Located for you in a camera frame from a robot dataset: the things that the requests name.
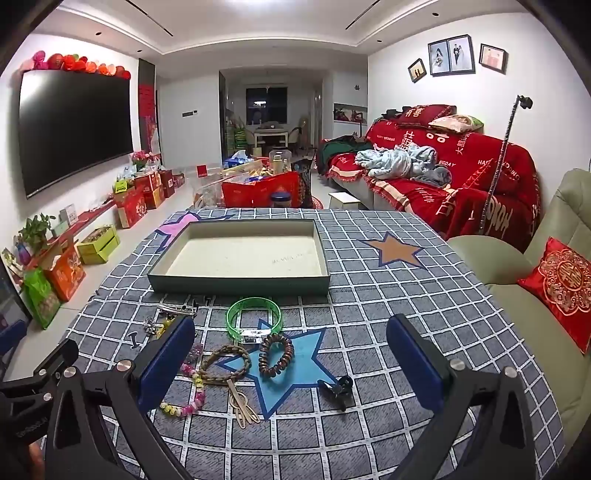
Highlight clear plastic box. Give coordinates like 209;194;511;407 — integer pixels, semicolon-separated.
194;175;225;208

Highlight pale green armchair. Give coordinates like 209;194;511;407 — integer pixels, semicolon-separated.
448;168;591;462

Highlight tan braided hair tie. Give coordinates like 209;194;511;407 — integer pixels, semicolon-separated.
198;344;252;386

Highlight red printed pillow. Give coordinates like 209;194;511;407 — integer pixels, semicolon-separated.
394;105;455;130

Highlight grey checked star tablecloth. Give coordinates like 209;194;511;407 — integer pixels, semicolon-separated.
60;208;566;480

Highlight dark window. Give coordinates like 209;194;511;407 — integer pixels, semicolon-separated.
246;87;288;125

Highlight green gift bag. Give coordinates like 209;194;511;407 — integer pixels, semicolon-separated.
23;270;62;330

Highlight green shallow tray box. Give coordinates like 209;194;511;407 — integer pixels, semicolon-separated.
147;219;332;296

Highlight pile of red gift boxes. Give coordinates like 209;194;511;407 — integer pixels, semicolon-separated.
113;168;185;229

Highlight black wall television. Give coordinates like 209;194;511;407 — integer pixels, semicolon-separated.
18;69;147;199

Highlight floral pillow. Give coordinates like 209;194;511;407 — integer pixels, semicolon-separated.
429;114;485;134

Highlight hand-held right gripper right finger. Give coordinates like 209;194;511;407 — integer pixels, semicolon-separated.
387;314;539;480

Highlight orange gift bag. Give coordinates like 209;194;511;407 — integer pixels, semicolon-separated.
46;247;87;303

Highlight red embroidered cushion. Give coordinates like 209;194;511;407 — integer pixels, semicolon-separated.
517;237;591;356

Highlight brown spiral hair tie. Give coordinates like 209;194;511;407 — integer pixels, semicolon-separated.
259;333;295;380

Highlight white dining table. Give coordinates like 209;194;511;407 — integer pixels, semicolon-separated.
253;129;289;147

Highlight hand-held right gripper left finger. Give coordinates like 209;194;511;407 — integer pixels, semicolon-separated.
44;316;197;480

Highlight red wall shelf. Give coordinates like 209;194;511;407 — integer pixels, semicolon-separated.
25;198;116;271

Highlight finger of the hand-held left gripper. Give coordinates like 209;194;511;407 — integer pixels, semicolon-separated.
0;320;27;370
0;340;79;403

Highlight green potted plant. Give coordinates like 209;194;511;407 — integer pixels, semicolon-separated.
21;213;57;252

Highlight black framed board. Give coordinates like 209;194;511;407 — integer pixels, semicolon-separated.
0;263;29;334

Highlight green translucent bangle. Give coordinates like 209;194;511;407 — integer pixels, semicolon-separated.
225;298;283;345

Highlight large red gift box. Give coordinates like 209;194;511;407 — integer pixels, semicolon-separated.
222;171;303;208

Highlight gold hair pins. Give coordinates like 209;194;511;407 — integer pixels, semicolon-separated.
226;378;257;425

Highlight dark green clothes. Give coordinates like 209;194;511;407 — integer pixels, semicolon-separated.
318;136;366;171

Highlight clear glass jar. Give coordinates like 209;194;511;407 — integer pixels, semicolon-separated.
269;148;291;174

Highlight large double picture frame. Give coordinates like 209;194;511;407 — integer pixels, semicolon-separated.
428;34;476;77

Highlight black hair claw clip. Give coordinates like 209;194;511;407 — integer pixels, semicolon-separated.
318;376;354;411

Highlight red printed sofa cover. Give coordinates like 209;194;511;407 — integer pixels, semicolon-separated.
323;105;541;252

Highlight pink yellow bead bracelet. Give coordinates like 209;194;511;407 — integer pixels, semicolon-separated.
159;362;206;418

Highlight red wall hanging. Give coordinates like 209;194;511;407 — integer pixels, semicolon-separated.
137;83;162;155

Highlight light blue blanket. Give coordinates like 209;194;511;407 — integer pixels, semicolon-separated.
355;144;453;188

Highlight small white stool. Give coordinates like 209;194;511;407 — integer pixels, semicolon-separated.
329;191;363;211

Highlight silver star hair clip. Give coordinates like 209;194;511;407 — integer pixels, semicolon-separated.
157;304;199;320

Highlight wide landscape wall picture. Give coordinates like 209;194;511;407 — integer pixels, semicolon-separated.
333;102;369;123

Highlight yellow green crate box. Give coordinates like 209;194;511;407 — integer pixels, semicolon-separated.
76;225;121;265

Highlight black metal tripod pole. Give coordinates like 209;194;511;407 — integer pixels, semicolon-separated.
478;95;534;236

